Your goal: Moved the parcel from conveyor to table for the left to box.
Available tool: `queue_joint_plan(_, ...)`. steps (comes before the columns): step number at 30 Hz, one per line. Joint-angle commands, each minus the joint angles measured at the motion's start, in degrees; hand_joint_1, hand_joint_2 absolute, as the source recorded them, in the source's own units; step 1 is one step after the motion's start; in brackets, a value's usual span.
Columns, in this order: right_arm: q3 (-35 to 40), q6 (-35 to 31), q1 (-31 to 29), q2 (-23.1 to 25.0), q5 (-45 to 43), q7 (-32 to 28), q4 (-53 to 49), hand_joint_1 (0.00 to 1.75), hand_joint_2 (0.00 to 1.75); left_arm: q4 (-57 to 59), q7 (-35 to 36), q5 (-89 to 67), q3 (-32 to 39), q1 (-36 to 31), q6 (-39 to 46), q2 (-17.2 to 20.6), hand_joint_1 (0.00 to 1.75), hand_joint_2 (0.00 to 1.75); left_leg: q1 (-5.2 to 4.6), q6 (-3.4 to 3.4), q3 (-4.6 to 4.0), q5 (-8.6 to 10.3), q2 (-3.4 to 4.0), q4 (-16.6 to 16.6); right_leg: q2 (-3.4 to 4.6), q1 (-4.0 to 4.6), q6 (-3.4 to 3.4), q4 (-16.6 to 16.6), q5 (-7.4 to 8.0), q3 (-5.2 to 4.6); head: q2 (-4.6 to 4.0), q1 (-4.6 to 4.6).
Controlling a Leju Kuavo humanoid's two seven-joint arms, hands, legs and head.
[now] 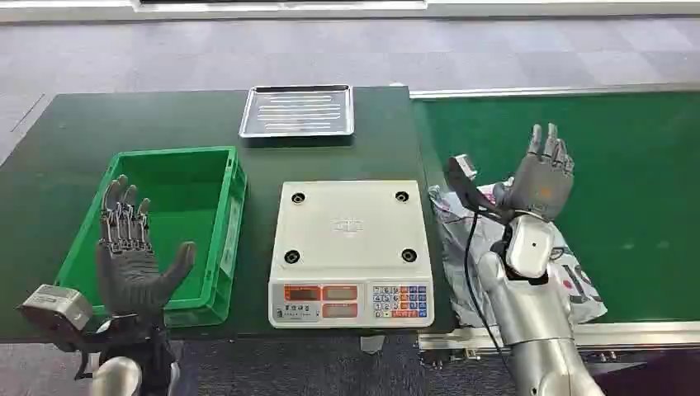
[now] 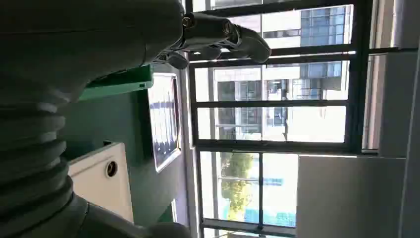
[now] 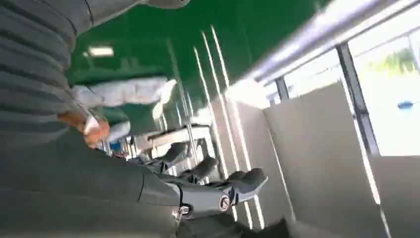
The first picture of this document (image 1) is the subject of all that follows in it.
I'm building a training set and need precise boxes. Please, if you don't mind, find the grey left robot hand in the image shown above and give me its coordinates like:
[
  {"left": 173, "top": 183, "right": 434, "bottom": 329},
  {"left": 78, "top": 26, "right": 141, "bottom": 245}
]
[{"left": 95, "top": 174, "right": 196, "bottom": 320}]

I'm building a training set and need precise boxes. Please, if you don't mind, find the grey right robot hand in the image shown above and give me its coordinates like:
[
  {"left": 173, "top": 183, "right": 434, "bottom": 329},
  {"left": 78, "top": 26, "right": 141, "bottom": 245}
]
[{"left": 494, "top": 122, "right": 576, "bottom": 223}]

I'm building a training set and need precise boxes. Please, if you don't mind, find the green plastic crate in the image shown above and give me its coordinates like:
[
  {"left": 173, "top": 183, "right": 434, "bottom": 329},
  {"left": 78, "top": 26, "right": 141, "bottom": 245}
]
[{"left": 53, "top": 145, "right": 248, "bottom": 328}]

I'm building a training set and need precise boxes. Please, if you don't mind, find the green conveyor belt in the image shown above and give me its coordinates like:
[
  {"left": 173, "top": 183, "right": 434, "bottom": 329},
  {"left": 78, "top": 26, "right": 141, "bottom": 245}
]
[{"left": 411, "top": 82, "right": 700, "bottom": 351}]

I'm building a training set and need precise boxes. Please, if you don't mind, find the grey printed parcel bag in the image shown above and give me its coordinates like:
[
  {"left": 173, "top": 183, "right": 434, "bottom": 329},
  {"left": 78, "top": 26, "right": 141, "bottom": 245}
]
[{"left": 427, "top": 180, "right": 608, "bottom": 330}]

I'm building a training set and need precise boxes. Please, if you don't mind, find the white electronic scale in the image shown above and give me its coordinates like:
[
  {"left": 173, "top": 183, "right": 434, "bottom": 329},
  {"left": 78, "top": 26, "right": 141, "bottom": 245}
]
[{"left": 267, "top": 180, "right": 436, "bottom": 329}]

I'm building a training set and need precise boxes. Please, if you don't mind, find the steel scale tray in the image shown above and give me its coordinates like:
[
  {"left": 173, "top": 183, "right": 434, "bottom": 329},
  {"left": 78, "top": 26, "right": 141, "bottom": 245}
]
[{"left": 238, "top": 83, "right": 356, "bottom": 139}]

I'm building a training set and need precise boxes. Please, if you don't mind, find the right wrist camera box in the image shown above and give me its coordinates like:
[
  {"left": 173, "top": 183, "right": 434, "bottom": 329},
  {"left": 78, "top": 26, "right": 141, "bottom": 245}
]
[{"left": 453, "top": 153, "right": 479, "bottom": 182}]

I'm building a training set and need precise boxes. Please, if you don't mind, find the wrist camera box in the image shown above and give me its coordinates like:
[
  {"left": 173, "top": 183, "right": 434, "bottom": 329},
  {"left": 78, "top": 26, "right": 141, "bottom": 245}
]
[
  {"left": 453, "top": 153, "right": 479, "bottom": 182},
  {"left": 15, "top": 284, "right": 95, "bottom": 336}
]

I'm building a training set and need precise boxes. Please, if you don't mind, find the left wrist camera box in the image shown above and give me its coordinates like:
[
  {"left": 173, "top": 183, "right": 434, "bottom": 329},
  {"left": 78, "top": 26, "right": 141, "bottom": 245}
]
[{"left": 15, "top": 284, "right": 95, "bottom": 336}]

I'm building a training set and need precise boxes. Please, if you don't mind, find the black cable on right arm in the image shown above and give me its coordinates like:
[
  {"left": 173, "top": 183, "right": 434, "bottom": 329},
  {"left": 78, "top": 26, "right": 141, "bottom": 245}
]
[{"left": 463, "top": 211, "right": 513, "bottom": 373}]

